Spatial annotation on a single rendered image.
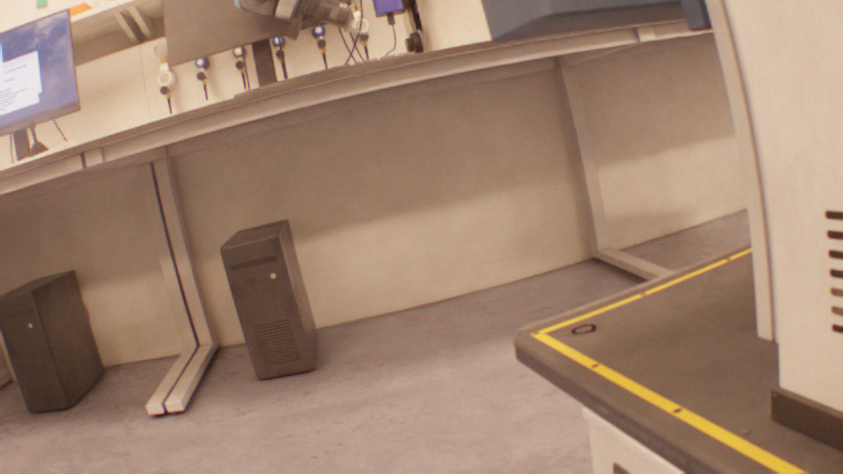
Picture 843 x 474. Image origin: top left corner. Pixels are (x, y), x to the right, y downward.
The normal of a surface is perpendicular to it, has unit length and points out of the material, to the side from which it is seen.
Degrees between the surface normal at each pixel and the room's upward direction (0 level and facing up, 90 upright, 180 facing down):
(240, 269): 90
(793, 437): 0
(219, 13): 86
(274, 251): 90
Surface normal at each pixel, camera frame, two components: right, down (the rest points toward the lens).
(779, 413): -0.95, 0.23
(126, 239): 0.10, 0.07
